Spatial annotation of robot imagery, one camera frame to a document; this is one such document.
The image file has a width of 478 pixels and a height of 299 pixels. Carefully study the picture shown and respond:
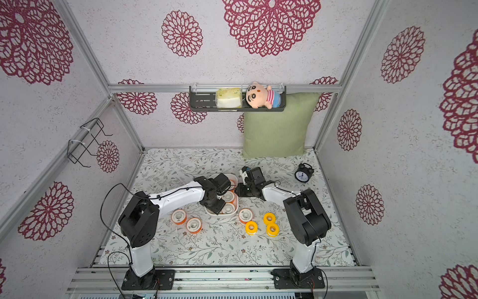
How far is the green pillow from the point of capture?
966 millimetres

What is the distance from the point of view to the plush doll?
0.87m

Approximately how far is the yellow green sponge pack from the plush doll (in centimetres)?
4
